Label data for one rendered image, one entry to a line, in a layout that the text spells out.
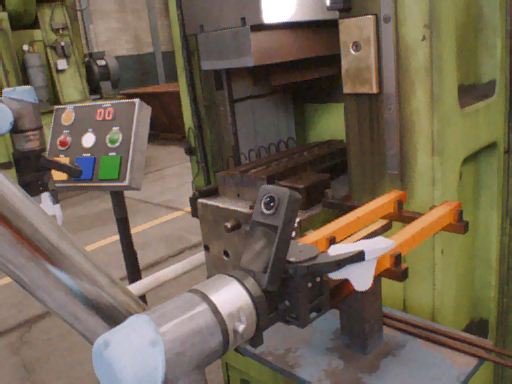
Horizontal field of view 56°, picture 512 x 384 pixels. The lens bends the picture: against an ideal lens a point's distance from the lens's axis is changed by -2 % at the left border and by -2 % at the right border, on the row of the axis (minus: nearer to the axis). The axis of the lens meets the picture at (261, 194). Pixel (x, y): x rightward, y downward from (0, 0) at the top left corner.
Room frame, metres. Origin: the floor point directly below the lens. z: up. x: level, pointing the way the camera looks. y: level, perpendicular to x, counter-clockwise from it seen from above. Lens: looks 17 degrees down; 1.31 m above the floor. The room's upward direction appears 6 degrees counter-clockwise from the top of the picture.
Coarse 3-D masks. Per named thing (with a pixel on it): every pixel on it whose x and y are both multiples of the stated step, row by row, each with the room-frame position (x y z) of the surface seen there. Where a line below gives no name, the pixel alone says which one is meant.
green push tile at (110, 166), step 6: (102, 156) 1.51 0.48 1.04; (108, 156) 1.50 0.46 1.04; (114, 156) 1.49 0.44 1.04; (120, 156) 1.48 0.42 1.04; (102, 162) 1.50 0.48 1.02; (108, 162) 1.49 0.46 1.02; (114, 162) 1.48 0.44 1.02; (120, 162) 1.48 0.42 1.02; (102, 168) 1.49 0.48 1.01; (108, 168) 1.48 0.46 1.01; (114, 168) 1.47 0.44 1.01; (102, 174) 1.48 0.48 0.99; (108, 174) 1.47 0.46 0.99; (114, 174) 1.46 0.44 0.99
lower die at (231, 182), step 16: (304, 144) 1.63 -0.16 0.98; (336, 144) 1.52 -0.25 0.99; (256, 160) 1.48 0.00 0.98; (304, 160) 1.35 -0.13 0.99; (320, 160) 1.39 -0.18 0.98; (224, 176) 1.34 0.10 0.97; (240, 176) 1.30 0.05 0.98; (256, 176) 1.25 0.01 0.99; (272, 176) 1.24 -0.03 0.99; (224, 192) 1.35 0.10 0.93; (240, 192) 1.30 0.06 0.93; (256, 192) 1.26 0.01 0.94
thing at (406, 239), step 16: (448, 208) 0.80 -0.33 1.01; (416, 224) 0.75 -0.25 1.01; (432, 224) 0.75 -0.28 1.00; (400, 240) 0.69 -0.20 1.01; (416, 240) 0.71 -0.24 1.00; (384, 256) 0.64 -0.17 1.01; (336, 288) 0.57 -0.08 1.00; (352, 288) 0.59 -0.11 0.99; (368, 288) 0.60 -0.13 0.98; (336, 304) 0.56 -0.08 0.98
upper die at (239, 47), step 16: (208, 32) 1.33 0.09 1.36; (224, 32) 1.29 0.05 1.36; (240, 32) 1.25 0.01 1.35; (256, 32) 1.24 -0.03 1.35; (272, 32) 1.28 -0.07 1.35; (288, 32) 1.32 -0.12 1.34; (304, 32) 1.37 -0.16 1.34; (320, 32) 1.42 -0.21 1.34; (336, 32) 1.47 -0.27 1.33; (208, 48) 1.34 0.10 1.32; (224, 48) 1.30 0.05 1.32; (240, 48) 1.25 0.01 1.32; (256, 48) 1.24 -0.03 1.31; (272, 48) 1.28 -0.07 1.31; (288, 48) 1.32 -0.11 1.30; (304, 48) 1.36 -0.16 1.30; (320, 48) 1.41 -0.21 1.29; (336, 48) 1.47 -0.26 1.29; (208, 64) 1.35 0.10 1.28; (224, 64) 1.30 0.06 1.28; (240, 64) 1.26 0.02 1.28; (256, 64) 1.23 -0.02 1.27
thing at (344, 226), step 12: (396, 192) 0.93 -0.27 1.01; (372, 204) 0.87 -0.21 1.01; (384, 204) 0.87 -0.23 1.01; (348, 216) 0.82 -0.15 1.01; (360, 216) 0.81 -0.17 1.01; (372, 216) 0.84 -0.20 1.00; (324, 228) 0.78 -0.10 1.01; (336, 228) 0.77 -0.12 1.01; (348, 228) 0.79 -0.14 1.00; (360, 228) 0.81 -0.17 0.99; (300, 240) 0.74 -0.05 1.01; (312, 240) 0.73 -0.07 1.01; (324, 240) 0.74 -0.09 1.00; (336, 240) 0.76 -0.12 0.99
